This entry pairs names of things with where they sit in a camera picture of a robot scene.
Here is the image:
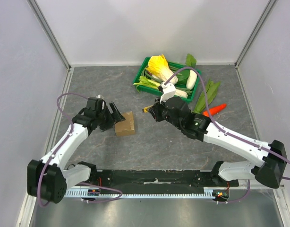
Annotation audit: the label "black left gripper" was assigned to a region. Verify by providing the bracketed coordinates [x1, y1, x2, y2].
[96, 102, 125, 132]

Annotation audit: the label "yellow utility knife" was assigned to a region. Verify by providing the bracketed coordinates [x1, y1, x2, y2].
[142, 106, 152, 113]

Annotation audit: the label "brown cardboard express box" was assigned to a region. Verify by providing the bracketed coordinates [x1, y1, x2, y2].
[115, 111, 135, 137]

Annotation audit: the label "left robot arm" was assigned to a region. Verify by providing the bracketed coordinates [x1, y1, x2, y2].
[27, 96, 125, 203]

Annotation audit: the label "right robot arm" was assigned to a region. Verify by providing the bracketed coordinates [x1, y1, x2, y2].
[143, 97, 287, 189]

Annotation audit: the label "green plastic tray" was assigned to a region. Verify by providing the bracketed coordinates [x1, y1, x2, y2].
[132, 57, 200, 104]

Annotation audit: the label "celery stalk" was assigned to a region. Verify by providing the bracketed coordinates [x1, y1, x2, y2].
[133, 76, 188, 99]

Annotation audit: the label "green long beans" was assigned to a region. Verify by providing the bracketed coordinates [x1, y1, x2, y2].
[141, 69, 162, 84]

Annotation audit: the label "yellow napa cabbage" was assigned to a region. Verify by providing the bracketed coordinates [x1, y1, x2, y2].
[146, 54, 174, 82]

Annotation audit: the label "dark green leaf vegetable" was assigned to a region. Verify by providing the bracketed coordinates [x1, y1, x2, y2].
[170, 66, 190, 85]

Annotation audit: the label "white radish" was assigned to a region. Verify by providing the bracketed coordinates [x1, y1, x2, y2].
[186, 70, 197, 90]

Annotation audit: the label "green leafy lettuce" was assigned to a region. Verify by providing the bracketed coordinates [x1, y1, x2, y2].
[193, 80, 221, 114]

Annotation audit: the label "orange carrot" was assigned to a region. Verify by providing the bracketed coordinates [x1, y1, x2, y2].
[202, 104, 227, 117]

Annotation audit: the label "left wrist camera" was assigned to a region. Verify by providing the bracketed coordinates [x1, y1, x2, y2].
[96, 95, 105, 110]

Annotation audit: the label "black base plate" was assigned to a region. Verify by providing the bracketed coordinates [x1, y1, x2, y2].
[87, 169, 239, 188]

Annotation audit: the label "slotted cable duct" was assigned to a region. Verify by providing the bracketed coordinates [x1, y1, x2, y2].
[64, 187, 229, 199]

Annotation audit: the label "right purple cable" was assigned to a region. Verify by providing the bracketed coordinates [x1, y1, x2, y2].
[165, 67, 290, 205]

